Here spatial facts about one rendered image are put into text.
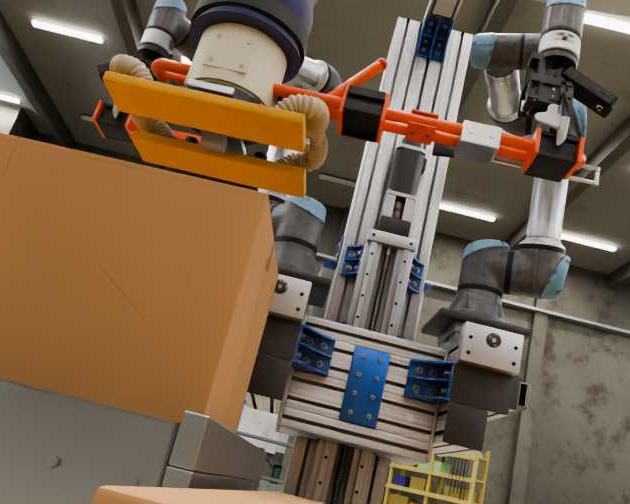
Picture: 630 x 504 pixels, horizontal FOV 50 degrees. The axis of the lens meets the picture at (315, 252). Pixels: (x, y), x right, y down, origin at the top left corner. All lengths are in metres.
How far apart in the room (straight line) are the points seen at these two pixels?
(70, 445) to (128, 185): 0.41
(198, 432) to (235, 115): 0.56
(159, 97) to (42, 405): 0.56
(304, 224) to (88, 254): 0.82
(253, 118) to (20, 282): 0.43
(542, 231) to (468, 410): 0.51
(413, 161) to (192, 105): 0.94
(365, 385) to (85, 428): 0.93
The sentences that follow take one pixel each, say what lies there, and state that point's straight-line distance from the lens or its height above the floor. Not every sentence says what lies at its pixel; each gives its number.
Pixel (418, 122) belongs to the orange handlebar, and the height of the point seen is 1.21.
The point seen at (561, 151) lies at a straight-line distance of 1.27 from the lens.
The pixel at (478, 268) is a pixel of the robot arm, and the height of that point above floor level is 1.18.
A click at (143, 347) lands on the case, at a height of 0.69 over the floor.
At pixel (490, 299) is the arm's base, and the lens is 1.74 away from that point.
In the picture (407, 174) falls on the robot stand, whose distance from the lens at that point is 1.92.
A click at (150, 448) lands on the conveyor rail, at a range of 0.77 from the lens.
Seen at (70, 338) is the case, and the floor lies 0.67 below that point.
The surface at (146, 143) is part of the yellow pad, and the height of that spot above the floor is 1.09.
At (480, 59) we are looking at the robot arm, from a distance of 1.53.
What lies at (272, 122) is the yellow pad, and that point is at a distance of 1.11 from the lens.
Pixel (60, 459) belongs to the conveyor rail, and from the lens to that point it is 0.80.
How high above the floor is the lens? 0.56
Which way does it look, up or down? 19 degrees up
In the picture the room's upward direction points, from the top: 14 degrees clockwise
